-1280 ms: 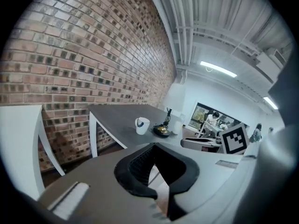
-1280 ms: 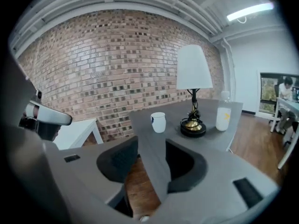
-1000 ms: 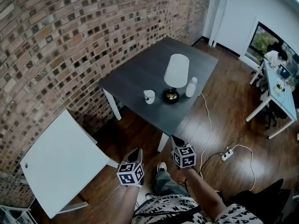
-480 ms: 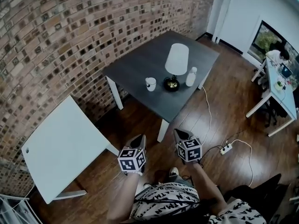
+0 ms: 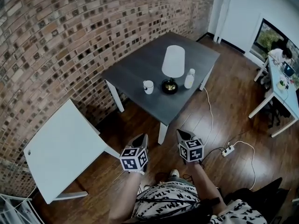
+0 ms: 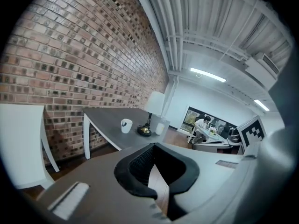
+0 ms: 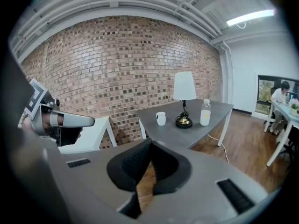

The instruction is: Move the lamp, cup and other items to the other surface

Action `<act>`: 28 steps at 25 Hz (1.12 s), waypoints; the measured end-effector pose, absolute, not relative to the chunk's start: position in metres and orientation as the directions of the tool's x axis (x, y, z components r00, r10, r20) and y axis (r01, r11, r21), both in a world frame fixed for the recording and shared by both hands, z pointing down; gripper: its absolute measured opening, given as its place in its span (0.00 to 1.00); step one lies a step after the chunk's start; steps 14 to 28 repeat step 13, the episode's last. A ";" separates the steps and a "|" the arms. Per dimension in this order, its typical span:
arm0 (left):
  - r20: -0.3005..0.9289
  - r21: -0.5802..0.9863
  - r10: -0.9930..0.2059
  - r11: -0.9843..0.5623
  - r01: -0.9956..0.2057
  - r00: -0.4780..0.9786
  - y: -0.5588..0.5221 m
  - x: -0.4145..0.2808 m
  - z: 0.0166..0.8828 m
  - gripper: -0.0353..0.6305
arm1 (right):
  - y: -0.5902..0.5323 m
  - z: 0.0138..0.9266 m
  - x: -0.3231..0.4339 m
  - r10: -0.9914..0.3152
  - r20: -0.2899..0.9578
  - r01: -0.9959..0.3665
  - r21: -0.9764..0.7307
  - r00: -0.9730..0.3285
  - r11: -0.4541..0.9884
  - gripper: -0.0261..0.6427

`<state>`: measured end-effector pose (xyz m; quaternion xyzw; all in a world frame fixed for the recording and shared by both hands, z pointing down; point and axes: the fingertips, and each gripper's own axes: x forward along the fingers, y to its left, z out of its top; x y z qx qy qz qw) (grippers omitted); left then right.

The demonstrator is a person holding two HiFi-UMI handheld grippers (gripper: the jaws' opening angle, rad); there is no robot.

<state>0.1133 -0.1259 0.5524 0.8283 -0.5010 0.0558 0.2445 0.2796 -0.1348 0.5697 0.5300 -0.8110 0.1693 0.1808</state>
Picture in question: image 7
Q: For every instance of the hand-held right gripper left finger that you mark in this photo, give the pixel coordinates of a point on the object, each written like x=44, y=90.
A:
x=98, y=183

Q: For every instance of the white desk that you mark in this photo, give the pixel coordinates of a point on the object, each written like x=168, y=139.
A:
x=283, y=109

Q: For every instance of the black high-back chair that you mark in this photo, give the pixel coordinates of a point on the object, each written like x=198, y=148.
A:
x=276, y=84

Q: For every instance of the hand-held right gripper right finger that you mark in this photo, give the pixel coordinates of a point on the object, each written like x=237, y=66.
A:
x=205, y=190

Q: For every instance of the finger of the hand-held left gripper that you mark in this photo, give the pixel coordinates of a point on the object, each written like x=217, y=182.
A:
x=70, y=135
x=79, y=121

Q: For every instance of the dark grey table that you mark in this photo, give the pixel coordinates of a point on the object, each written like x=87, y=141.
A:
x=168, y=134

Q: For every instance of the small potted plant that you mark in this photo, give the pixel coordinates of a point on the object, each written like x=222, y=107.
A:
x=294, y=105

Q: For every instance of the white wall pipe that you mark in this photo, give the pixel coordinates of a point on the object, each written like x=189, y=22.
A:
x=230, y=78

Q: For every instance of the white shade table lamp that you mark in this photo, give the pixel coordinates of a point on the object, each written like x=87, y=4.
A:
x=184, y=85

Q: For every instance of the white table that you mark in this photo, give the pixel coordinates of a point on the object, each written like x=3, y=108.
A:
x=93, y=136

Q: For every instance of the white cup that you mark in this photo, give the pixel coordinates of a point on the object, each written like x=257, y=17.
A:
x=161, y=120

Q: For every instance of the black framed window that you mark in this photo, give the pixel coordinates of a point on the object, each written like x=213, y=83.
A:
x=265, y=90

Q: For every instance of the long ceiling light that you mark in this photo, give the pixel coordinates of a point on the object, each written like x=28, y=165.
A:
x=250, y=17

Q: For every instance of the black office chair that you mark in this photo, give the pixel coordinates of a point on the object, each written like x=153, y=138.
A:
x=292, y=143

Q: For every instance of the clear plastic bottle white cap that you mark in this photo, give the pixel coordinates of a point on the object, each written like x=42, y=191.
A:
x=205, y=115

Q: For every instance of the white ceiling pipes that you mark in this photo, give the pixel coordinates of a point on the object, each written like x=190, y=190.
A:
x=116, y=1

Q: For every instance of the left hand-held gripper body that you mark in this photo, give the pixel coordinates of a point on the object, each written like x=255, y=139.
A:
x=37, y=97

